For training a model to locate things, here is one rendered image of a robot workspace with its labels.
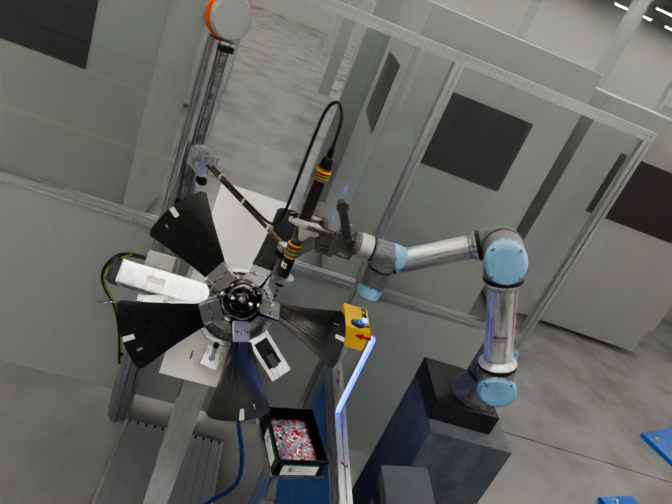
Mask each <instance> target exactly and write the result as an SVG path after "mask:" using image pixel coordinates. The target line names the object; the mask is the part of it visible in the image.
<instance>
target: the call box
mask: <svg viewBox="0 0 672 504"><path fill-rule="evenodd" d="M340 311H341V312H342V313H343V314H344V316H345V324H346V334H345V341H344V346H346V347H349V348H353V349H356V350H360V351H362V350H363V348H364V346H365V344H366V342H367V340H365V339H362V340H360V339H359V338H358V337H356V336H355V334H364V336H365V337H369V336H370V334H371V332H370V325H369V328H367V327H365V326H364V325H363V327H358V326H356V325H355V324H354V323H353V320H354V319H355V318H356V319H360V320H362V319H363V318H362V313H361V312H362V311H361V308H360V307H357V306H353V305H350V304H347V303H343V305H342V308H341V310H340ZM362 321H363V320H362Z"/></svg>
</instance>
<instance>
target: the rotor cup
mask: <svg viewBox="0 0 672 504"><path fill-rule="evenodd" d="M241 295H244V296H245V297H246V300H245V301H244V302H240V301H239V297H240V296H241ZM216 297H218V298H219V301H220V306H221V310H222V314H223V318H222V320H223V321H224V322H226V323H227V324H230V325H231V321H246V322H249V323H250V322H252V321H253V320H254V319H255V318H256V317H257V316H258V313H259V309H260V307H261V305H262V293H261V290H260V288H259V287H258V286H257V285H256V284H255V283H254V282H252V281H250V280H247V279H237V280H234V281H232V282H230V283H229V284H228V285H227V286H226V287H225V288H224V289H223V290H222V291H220V292H219V291H218V293H217V295H216ZM222 304H223V308H222ZM241 319H244V320H241Z"/></svg>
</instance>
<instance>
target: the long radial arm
mask: <svg viewBox="0 0 672 504"><path fill-rule="evenodd" d="M115 281H116V283H117V284H118V286H120V287H123V288H127V289H130V290H134V291H137V292H141V293H144V294H148V295H168V299H176V300H195V301H207V300H206V299H208V296H207V295H209V294H210V293H209V291H211V290H212V289H211V287H212V288H213V285H210V284H206V283H203V282H199V281H196V280H193V279H189V278H186V277H183V276H179V275H176V274H173V273H169V272H166V271H163V270H159V269H156V268H152V267H149V266H146V265H142V264H139V263H136V262H132V261H129V260H126V259H123V261H122V264H121V267H120V270H119V272H118V275H117V278H116V280H115Z"/></svg>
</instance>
